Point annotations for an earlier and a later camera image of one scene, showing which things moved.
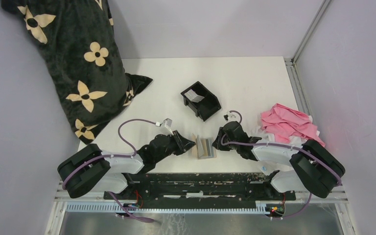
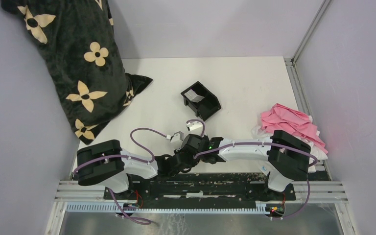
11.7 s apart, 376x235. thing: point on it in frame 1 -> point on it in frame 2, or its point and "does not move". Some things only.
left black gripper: x=182 y=144 -> x=196 y=161
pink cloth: x=284 y=123 does not move
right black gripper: x=217 y=143 -> x=204 y=137
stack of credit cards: x=193 y=96 does not move
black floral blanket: x=79 y=41 does not move
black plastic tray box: x=206 y=106 does not move
